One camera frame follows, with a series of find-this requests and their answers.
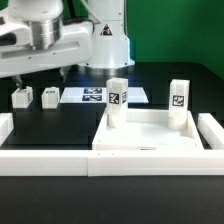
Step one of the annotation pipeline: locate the white U-shaped fence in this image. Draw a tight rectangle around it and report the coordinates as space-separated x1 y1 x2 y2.
0 113 224 176

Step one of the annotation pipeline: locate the white square tabletop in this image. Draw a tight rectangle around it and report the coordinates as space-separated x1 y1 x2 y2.
92 108 203 151

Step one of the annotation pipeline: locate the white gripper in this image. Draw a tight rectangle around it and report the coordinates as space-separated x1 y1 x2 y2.
0 6 95 89

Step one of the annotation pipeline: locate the white sheet with tags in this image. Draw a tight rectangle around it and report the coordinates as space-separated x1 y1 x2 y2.
60 87 148 103

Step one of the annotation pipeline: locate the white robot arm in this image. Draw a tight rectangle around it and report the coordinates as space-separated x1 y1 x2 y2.
0 0 135 86

